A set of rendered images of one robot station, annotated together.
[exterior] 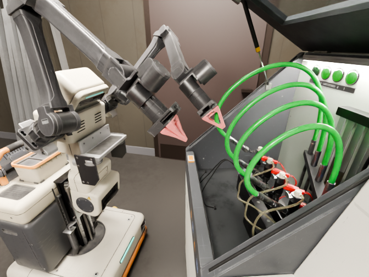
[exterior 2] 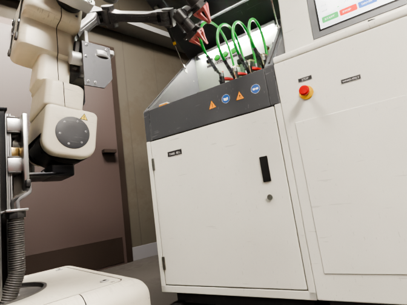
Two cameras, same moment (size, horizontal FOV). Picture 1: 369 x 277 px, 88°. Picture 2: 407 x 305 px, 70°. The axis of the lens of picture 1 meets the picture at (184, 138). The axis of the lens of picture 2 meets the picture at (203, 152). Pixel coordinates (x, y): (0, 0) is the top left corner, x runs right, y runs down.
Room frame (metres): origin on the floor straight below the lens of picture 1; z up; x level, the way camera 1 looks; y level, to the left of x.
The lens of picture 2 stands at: (-0.07, 1.03, 0.46)
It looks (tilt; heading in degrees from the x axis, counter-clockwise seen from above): 9 degrees up; 304
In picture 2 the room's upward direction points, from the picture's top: 8 degrees counter-clockwise
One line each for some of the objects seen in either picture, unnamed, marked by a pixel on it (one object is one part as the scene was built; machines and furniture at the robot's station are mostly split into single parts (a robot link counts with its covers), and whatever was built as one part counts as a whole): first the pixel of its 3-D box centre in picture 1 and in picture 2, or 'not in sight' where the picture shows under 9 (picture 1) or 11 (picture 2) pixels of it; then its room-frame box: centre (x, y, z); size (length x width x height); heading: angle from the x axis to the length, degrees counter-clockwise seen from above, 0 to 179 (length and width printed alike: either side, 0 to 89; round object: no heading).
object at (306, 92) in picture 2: not in sight; (304, 91); (0.16, -0.03, 0.80); 0.05 x 0.04 x 0.05; 3
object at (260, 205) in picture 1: (263, 217); not in sight; (0.51, -0.29, 0.91); 0.34 x 0.10 x 0.15; 3
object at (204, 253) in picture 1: (195, 203); (204, 109); (0.62, -0.05, 0.87); 0.62 x 0.04 x 0.16; 3
